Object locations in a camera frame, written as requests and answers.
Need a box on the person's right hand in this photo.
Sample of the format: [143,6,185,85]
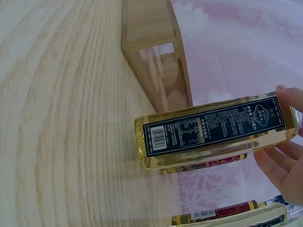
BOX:
[252,84,303,205]

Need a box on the oil bottle with dark label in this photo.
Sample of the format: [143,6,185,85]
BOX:
[134,92,303,169]

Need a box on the oil bottle with red label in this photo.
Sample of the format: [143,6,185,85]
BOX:
[162,153,248,175]
[171,195,303,227]

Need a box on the wooden rack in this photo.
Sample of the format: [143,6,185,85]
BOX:
[121,0,193,113]

